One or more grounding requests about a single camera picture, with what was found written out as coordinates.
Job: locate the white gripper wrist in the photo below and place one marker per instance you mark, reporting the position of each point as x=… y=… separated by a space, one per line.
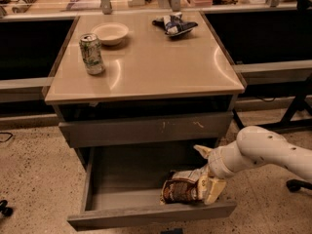
x=216 y=163

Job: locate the brown chip bag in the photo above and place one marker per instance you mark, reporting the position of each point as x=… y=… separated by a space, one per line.
x=184 y=187

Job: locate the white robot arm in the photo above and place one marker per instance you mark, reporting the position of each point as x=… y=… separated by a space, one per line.
x=253 y=147

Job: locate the open middle drawer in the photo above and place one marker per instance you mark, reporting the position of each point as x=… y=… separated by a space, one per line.
x=123 y=186

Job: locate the grey drawer cabinet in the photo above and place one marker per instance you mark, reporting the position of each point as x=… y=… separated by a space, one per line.
x=149 y=74

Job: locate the closed top drawer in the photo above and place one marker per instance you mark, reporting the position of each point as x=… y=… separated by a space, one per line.
x=145 y=129

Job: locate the blue chip bag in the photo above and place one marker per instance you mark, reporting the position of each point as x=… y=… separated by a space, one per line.
x=174 y=25

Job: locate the black chair caster base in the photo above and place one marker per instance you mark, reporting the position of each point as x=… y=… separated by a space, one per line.
x=295 y=185

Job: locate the white bowl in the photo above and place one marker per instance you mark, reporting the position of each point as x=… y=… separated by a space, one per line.
x=111 y=33

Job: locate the green soda can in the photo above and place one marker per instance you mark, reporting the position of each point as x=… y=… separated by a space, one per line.
x=90 y=47

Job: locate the black caster wheel left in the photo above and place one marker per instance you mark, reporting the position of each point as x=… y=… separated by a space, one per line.
x=4 y=209

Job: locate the black table leg frame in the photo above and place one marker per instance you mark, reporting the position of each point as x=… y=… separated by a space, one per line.
x=281 y=107

